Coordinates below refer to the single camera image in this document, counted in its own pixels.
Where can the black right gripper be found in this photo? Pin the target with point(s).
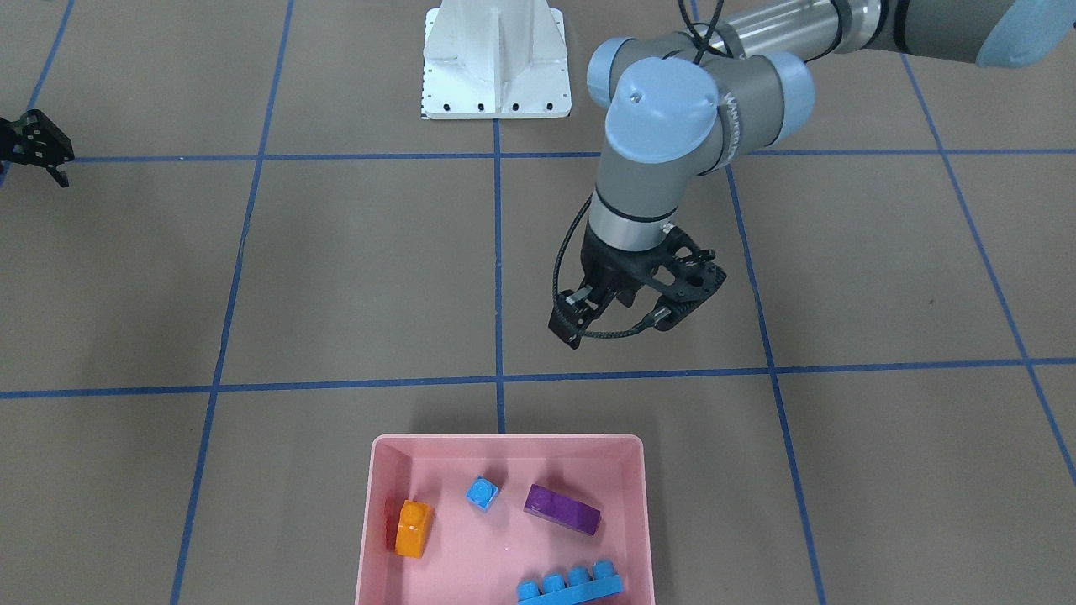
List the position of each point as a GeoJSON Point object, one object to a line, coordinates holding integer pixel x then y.
{"type": "Point", "coordinates": [35, 144]}

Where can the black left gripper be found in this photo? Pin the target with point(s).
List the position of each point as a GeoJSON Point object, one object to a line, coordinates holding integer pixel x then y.
{"type": "Point", "coordinates": [611, 265]}

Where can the purple toy block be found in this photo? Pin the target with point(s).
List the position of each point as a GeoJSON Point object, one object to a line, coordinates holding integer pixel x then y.
{"type": "Point", "coordinates": [559, 509]}

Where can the small blue toy block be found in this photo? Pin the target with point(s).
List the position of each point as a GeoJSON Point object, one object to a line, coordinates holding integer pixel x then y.
{"type": "Point", "coordinates": [482, 493]}

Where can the orange toy block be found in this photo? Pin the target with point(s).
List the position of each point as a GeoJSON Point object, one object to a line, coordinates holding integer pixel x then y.
{"type": "Point", "coordinates": [415, 521]}

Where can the long blue four-stud block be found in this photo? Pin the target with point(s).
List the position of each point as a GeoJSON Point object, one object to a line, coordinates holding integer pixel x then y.
{"type": "Point", "coordinates": [581, 584]}

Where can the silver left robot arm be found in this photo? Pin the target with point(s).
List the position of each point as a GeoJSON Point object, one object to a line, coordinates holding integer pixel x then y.
{"type": "Point", "coordinates": [689, 103]}

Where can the pink plastic box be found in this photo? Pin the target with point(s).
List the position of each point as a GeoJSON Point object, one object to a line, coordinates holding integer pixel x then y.
{"type": "Point", "coordinates": [476, 557]}

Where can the white camera stand base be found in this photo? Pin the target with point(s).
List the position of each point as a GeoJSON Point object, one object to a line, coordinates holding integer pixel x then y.
{"type": "Point", "coordinates": [495, 60]}

